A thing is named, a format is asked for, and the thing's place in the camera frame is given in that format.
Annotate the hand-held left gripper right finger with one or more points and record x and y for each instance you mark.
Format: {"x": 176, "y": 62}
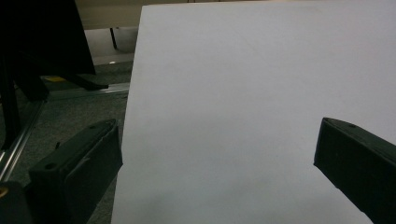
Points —
{"x": 358, "y": 158}

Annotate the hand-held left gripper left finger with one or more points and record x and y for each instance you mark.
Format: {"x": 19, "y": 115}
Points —
{"x": 74, "y": 165}

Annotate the black stand leg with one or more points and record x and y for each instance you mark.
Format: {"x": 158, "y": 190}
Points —
{"x": 114, "y": 38}

